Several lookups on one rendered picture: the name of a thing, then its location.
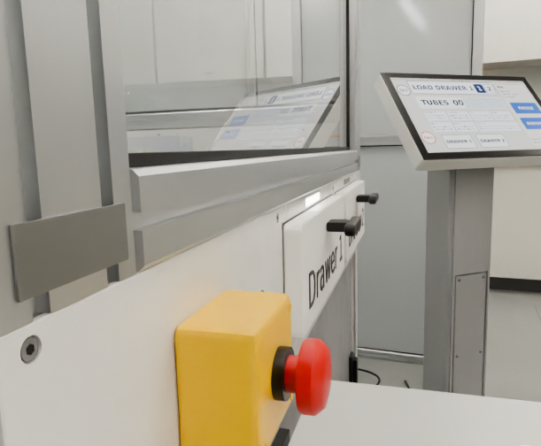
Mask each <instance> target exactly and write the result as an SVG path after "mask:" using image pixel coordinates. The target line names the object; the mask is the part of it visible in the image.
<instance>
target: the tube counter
mask: <svg viewBox="0 0 541 446"><path fill-rule="evenodd" d="M449 97H450V96H449ZM450 99H451V100H452V103H453V105H454V106H455V108H472V109H508V108H507V107H506V104H505V103H504V101H503V100H502V98H501V97H450Z"/></svg>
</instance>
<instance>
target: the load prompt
mask: <svg viewBox="0 0 541 446"><path fill-rule="evenodd" d="M406 82H407V84H408V86H409V88H410V89H411V90H412V92H413V94H443V95H498V92H497V90H496V89H495V88H494V87H493V85H492V83H491V82H462V81H406Z"/></svg>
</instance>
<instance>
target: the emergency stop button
mask: <svg viewBox="0 0 541 446"><path fill-rule="evenodd" d="M331 379H332V364H331V357H330V351H329V347H328V346H327V345H326V344H325V343H324V342H323V341H322V340H321V339H316V338H307V339H305V340H303V342H302V344H301V347H300V351H299V354H298V356H295V355H289V357H288V359H287V363H286V366H285V374H284V386H285V391H286V392H287V393H291V394H296V404H297V408H298V411H299V412H300V413H302V414H303V415H309V416H316V415H317V414H319V413H320V412H321V411H323V410H324V409H325V408H326V405H327V402H328V396H329V392H330V388H331Z"/></svg>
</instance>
